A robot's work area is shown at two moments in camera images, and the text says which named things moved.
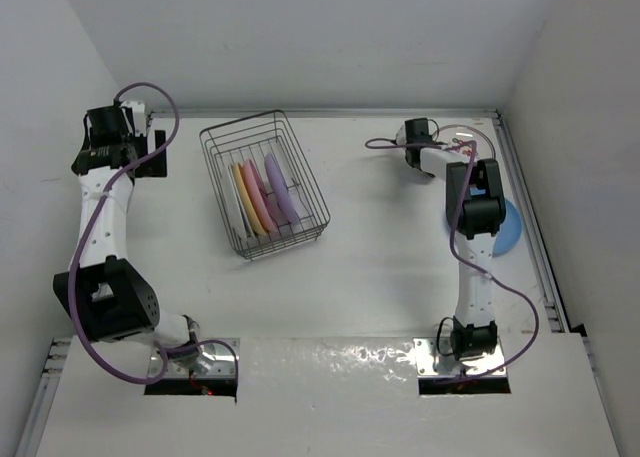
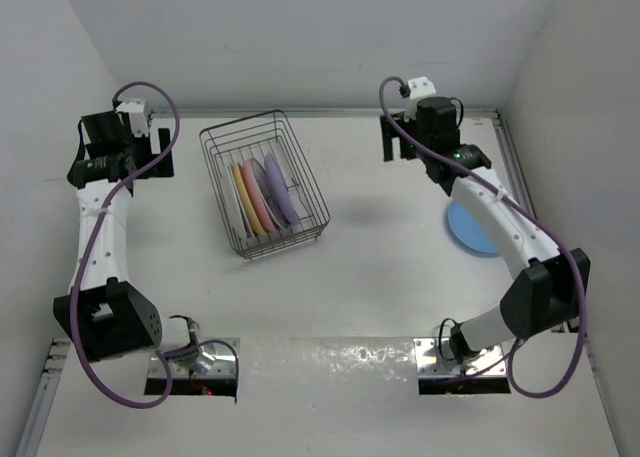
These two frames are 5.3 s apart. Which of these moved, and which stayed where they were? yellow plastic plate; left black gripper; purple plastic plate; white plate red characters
Moved: white plate red characters
Stayed: left black gripper; purple plastic plate; yellow plastic plate
